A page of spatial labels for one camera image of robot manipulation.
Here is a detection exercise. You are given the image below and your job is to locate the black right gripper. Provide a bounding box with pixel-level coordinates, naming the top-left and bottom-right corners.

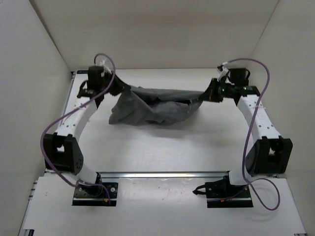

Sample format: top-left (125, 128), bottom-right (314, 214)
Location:
top-left (199, 78), bottom-right (234, 103)

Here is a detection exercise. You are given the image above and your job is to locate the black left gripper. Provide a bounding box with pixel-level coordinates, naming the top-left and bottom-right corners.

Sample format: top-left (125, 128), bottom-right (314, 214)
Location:
top-left (101, 68), bottom-right (131, 95)

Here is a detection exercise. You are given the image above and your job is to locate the grey pleated skirt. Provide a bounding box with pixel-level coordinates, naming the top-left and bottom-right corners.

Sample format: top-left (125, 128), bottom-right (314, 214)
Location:
top-left (108, 86), bottom-right (203, 126)

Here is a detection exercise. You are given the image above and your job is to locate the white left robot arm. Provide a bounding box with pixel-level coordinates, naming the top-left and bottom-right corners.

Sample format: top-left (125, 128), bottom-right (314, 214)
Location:
top-left (41, 65), bottom-right (130, 197)

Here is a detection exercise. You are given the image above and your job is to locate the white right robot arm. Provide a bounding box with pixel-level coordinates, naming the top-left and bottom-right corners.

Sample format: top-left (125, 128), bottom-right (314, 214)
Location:
top-left (200, 65), bottom-right (293, 201)

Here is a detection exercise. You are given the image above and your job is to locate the blue label left corner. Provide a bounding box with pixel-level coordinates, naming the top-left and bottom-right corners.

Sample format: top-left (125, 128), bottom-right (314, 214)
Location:
top-left (76, 70), bottom-right (88, 74)

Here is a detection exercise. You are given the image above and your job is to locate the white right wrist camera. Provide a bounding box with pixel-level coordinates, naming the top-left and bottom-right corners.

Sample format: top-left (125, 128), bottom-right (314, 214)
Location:
top-left (217, 61), bottom-right (229, 81)

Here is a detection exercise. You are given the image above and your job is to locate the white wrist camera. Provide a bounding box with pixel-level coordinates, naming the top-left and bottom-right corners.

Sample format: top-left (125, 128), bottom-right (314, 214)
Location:
top-left (217, 61), bottom-right (229, 81)
top-left (99, 59), bottom-right (112, 74)

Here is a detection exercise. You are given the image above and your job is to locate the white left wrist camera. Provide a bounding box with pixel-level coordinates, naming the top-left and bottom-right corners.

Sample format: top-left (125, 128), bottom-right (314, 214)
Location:
top-left (99, 59), bottom-right (112, 74)

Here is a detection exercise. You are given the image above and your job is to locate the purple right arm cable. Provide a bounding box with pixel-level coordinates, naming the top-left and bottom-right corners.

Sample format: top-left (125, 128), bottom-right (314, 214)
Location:
top-left (206, 58), bottom-right (281, 211)

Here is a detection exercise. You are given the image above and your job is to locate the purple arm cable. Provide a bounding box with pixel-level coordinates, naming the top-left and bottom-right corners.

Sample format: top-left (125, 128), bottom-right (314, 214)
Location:
top-left (41, 53), bottom-right (116, 207)
top-left (206, 58), bottom-right (281, 211)

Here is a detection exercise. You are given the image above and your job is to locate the aluminium rail left table edge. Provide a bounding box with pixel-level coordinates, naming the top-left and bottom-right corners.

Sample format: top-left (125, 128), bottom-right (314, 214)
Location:
top-left (46, 71), bottom-right (76, 173)

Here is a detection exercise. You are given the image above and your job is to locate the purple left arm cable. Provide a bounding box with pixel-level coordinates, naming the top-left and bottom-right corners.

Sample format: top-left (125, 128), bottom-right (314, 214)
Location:
top-left (41, 53), bottom-right (116, 207)

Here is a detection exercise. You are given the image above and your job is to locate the aluminium rail along table front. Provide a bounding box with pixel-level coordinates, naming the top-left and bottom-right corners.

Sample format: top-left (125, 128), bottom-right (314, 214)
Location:
top-left (99, 172), bottom-right (227, 178)

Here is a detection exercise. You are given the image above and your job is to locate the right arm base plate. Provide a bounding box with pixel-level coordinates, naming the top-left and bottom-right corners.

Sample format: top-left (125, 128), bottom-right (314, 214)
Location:
top-left (205, 176), bottom-right (253, 208)

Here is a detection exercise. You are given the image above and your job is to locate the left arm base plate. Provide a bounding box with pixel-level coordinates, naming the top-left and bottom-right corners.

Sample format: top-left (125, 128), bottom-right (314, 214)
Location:
top-left (72, 181), bottom-right (119, 207)

